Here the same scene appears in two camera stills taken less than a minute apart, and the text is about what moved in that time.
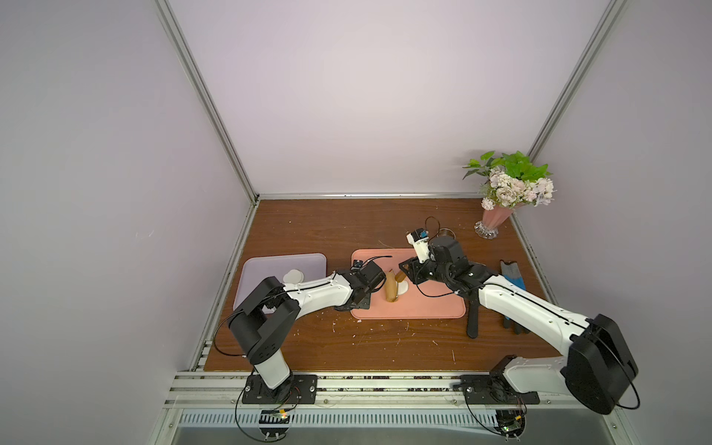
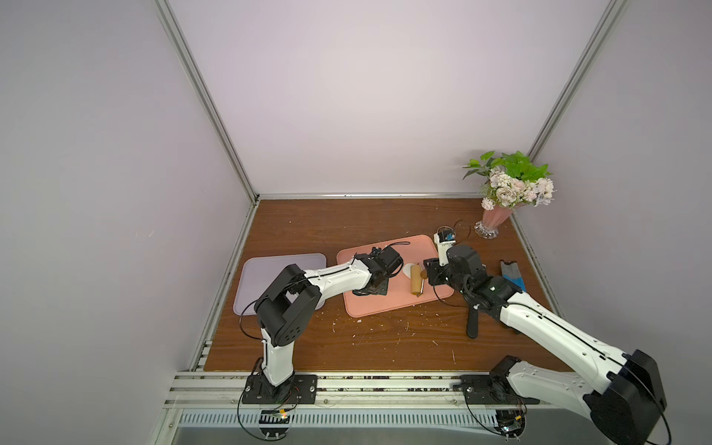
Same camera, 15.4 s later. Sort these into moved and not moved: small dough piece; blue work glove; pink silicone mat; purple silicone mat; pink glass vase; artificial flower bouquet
Moved: small dough piece; pink silicone mat
Not moved: blue work glove; purple silicone mat; artificial flower bouquet; pink glass vase
